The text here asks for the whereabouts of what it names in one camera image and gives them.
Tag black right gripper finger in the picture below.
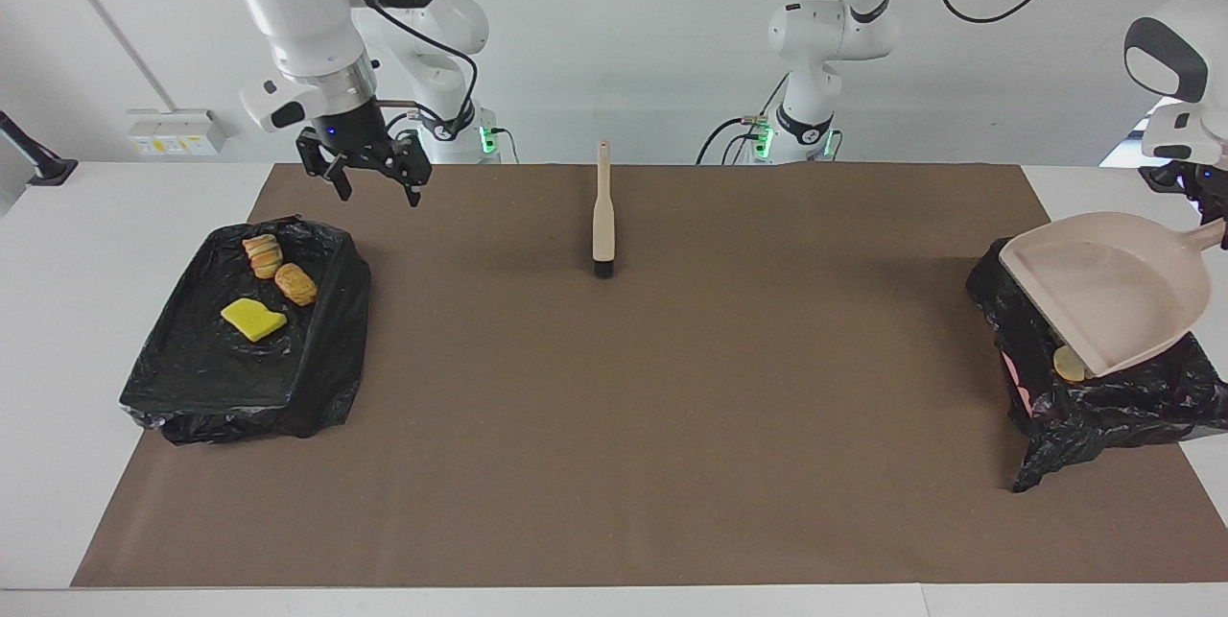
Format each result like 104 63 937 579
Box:
296 130 352 202
389 132 433 207

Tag pale striped toy croissant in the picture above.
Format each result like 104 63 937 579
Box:
242 233 285 280

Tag brown toy bread roll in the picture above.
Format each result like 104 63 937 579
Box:
274 263 319 307

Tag beige plastic dustpan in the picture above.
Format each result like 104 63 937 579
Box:
999 211 1228 379

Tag yellow wedge sponge piece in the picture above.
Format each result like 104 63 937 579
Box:
220 298 288 343

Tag beige hand brush black bristles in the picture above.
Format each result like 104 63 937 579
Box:
592 140 616 278

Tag bin lined with black bag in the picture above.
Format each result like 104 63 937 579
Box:
119 216 372 445

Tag pink bin under black bag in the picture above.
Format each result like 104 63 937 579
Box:
966 238 1228 491

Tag bright window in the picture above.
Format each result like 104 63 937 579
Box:
1100 118 1228 244

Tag brown table mat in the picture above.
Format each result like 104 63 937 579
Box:
72 163 1228 587

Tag black right base cable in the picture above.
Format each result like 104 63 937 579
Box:
384 111 521 164

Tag black base cable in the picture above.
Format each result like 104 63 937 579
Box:
384 111 521 164
697 80 790 165

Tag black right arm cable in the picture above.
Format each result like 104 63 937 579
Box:
331 0 481 133

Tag white wall socket box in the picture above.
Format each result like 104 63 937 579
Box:
127 108 228 157

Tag white wall conduit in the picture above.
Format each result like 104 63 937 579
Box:
36 0 183 114

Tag black left base cable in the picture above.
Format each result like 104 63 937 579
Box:
697 80 790 165

